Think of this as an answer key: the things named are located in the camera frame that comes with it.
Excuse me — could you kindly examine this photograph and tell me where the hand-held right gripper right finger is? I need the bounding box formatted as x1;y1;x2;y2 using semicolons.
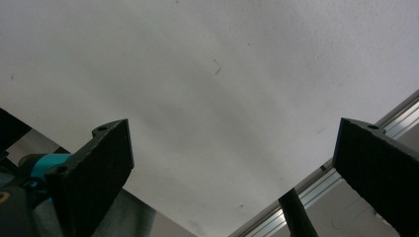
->
331;117;419;237

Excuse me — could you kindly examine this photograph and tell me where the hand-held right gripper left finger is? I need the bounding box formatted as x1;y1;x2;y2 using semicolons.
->
44;118;135;237

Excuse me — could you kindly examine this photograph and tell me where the black flat object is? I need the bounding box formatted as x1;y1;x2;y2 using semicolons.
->
0;108;33;153

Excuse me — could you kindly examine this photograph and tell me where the teal and black device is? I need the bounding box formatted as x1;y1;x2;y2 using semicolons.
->
18;152;72;198

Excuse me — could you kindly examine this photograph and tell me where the aluminium table edge rail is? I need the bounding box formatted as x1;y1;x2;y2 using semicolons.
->
226;89;419;237

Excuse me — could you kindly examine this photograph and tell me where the black pole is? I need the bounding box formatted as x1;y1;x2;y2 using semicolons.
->
278;187;319;237

